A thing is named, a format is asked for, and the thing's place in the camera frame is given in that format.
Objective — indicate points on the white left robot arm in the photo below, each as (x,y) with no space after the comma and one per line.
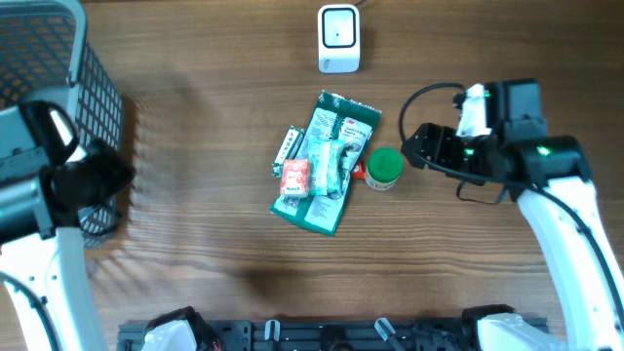
(44,187)

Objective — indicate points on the green lid jar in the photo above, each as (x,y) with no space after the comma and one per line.
(383,169)

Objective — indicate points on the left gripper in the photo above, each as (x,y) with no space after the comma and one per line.
(122,170)

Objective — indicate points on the white barcode scanner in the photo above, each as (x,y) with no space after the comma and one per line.
(339,39)

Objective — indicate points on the green white gum pack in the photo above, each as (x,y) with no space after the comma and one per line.
(288,149)

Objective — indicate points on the green 3M sponge pack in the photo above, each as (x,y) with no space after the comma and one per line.
(334,118)

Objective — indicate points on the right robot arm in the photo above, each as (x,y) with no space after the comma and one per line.
(550,180)

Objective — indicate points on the grey plastic mesh basket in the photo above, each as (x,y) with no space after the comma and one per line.
(45,55)

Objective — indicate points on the light green tissue pack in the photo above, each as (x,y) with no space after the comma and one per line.
(324,157)

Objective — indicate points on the red white snack packet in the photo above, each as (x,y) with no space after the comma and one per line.
(295,178)

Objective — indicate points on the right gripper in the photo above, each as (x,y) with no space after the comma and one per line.
(425,136)

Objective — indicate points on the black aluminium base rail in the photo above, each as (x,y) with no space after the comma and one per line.
(414,335)

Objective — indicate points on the red coffee stick sachet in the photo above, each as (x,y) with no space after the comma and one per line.
(358,171)

